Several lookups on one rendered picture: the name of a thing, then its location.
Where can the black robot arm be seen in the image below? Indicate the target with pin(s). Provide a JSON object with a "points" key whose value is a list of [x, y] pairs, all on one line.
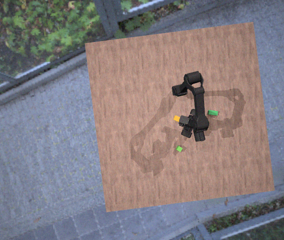
{"points": [[200, 122]]}

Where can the yellow bar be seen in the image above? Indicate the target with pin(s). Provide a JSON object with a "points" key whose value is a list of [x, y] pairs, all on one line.
{"points": [[176, 118]]}

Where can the green flat bar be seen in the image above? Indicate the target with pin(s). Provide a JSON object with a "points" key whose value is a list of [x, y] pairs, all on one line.
{"points": [[212, 112]]}

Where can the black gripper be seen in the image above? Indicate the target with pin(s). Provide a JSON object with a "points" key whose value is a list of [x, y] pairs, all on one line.
{"points": [[188, 129]]}

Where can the green cube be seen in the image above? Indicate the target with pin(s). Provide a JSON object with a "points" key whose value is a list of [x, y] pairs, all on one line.
{"points": [[178, 148]]}

